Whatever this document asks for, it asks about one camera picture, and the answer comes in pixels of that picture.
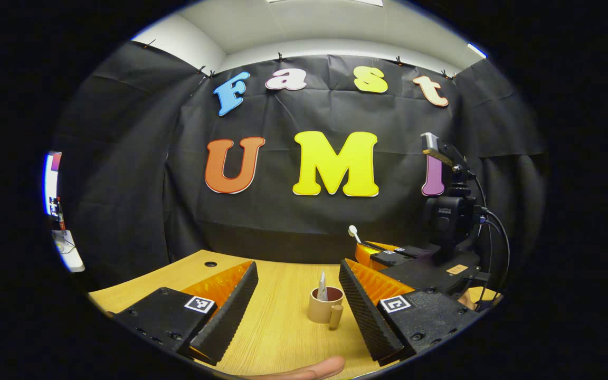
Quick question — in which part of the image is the computer monitor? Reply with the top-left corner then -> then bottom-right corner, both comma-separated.
44,151 -> 63,218

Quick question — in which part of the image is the wooden desktop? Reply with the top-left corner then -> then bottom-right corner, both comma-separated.
89,250 -> 502,379

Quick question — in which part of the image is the ceiling light panel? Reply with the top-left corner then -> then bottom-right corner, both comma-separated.
267,0 -> 384,7

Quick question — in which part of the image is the white side table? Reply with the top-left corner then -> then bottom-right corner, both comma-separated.
53,230 -> 86,273

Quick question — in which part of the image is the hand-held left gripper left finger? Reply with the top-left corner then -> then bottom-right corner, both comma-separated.
113,261 -> 259,366

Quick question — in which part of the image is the black cable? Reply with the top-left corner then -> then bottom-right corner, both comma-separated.
472,174 -> 511,288

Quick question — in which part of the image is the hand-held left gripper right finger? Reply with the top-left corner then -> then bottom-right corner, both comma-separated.
338,258 -> 482,363

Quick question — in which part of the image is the beige cup with handle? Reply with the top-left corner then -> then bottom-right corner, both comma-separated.
307,287 -> 345,331

